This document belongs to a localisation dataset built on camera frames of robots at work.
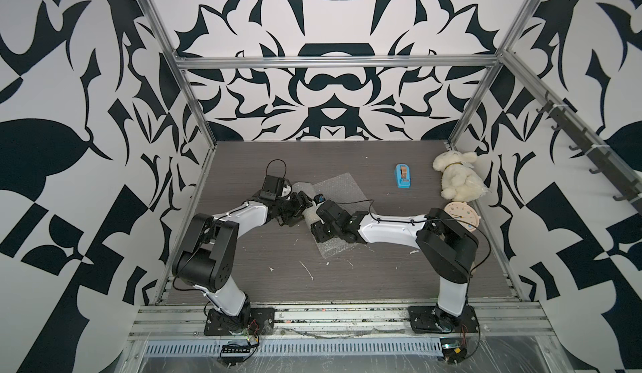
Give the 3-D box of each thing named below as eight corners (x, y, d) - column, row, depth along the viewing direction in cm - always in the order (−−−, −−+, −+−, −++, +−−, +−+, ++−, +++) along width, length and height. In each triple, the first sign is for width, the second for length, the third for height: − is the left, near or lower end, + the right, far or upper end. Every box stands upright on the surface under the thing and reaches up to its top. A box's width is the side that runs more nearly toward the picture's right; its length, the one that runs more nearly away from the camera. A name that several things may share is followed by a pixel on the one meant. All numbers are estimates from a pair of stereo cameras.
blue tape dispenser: (397, 187, 106) (400, 182, 103) (393, 169, 112) (395, 163, 109) (411, 187, 106) (413, 182, 103) (406, 169, 112) (408, 163, 109)
